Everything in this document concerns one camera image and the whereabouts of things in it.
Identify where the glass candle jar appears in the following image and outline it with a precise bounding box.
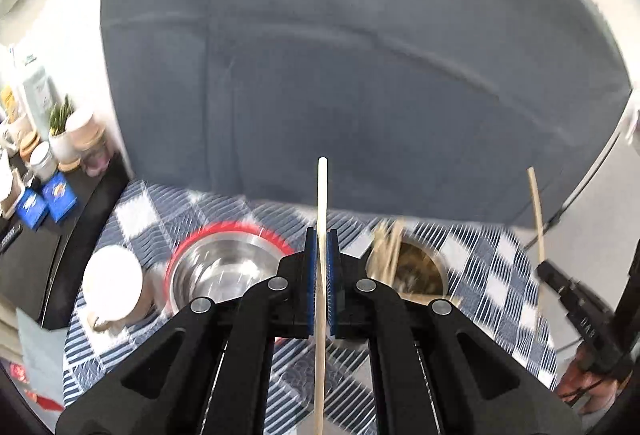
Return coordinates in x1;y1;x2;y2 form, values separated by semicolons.
65;109;113;177

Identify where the beige ceramic mug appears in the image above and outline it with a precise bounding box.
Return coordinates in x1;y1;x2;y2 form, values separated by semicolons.
81;245;154;332

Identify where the red plastic basin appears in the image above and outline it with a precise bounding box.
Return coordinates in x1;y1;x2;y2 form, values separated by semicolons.
162;219;298;316

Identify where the small potted plant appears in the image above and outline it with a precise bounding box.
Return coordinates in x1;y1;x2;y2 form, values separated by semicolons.
48;96;80;173

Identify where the black side cabinet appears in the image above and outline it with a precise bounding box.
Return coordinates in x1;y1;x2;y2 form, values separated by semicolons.
1;154;129;330

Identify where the chopstick in holder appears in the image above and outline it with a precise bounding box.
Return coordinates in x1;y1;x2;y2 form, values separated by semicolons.
369;219;404;287

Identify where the blue box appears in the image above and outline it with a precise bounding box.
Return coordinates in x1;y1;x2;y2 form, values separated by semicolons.
15;188;48;230
41;172;77;223

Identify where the wooden chopstick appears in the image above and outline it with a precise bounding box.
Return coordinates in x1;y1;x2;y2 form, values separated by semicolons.
314;158;328;435
526;166;548;341

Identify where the black chopstick holder cup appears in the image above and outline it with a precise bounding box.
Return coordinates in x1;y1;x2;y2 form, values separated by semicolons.
366;237;448;305

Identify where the stainless steel bowl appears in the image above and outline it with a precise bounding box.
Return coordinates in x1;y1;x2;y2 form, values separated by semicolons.
169;230;286;314

